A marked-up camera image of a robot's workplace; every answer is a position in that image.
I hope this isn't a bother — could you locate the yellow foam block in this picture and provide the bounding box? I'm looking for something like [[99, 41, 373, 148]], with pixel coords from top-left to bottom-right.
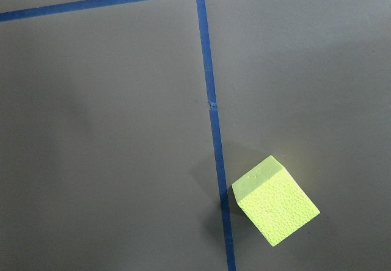
[[232, 155, 320, 247]]

